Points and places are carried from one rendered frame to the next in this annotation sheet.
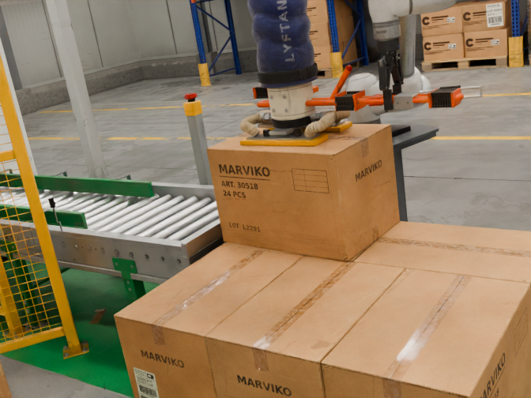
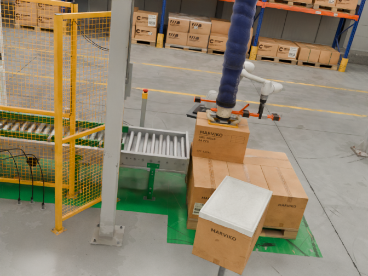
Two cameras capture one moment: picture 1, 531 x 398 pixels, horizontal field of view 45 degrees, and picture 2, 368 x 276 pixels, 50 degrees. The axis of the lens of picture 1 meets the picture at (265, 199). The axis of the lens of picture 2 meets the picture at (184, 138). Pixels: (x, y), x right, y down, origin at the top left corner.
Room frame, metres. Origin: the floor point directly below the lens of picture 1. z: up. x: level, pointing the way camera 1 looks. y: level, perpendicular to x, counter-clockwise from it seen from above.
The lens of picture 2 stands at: (-0.45, 2.93, 2.70)
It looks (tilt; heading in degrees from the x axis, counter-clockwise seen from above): 26 degrees down; 319
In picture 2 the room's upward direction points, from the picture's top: 9 degrees clockwise
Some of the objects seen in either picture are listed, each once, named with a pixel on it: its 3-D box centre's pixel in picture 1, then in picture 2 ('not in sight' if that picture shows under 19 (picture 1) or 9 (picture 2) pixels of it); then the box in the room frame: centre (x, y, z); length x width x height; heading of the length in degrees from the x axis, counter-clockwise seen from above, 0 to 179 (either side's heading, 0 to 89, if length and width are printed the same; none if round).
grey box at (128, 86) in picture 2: not in sight; (120, 78); (2.35, 1.28, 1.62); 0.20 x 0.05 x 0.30; 53
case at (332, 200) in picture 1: (303, 185); (219, 137); (2.43, -0.16, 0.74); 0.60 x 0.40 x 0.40; 49
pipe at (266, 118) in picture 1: (294, 119); (223, 116); (2.44, -0.16, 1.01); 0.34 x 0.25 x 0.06; 52
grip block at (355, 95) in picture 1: (350, 100); (245, 113); (2.29, -0.36, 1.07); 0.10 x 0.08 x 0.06; 142
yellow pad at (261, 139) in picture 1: (282, 136); (223, 122); (2.36, -0.10, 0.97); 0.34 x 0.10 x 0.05; 52
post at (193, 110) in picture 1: (209, 191); (141, 128); (3.38, 0.30, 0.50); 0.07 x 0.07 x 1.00; 53
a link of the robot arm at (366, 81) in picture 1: (363, 96); (212, 98); (3.05, -0.54, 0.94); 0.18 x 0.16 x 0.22; 85
